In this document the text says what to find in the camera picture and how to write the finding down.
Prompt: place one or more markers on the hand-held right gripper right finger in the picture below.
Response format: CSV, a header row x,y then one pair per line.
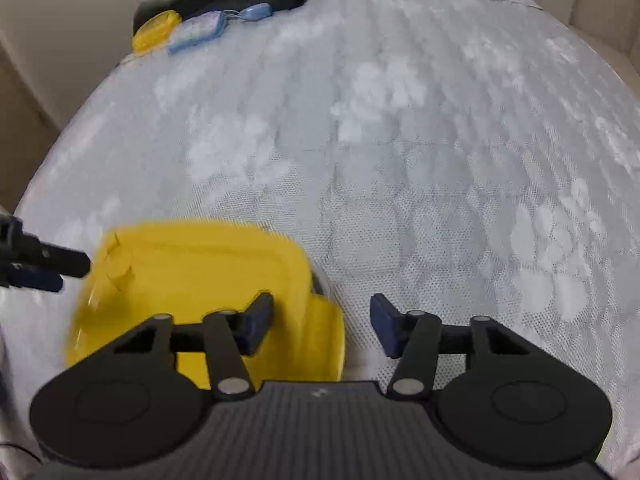
x,y
387,329

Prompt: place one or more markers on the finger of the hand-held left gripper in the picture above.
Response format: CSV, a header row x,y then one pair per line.
x,y
35,279
55,259

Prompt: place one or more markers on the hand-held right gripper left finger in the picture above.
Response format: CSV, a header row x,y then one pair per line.
x,y
257,324

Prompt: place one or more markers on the yellow plastic container lid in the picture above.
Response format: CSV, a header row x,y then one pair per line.
x,y
200,270

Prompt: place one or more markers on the white quilted floral mattress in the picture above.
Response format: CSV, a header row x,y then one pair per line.
x,y
400,160

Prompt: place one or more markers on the small yellow round case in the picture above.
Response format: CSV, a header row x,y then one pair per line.
x,y
155,32

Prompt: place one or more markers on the blue framed clear pouch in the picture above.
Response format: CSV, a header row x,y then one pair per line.
x,y
197,30

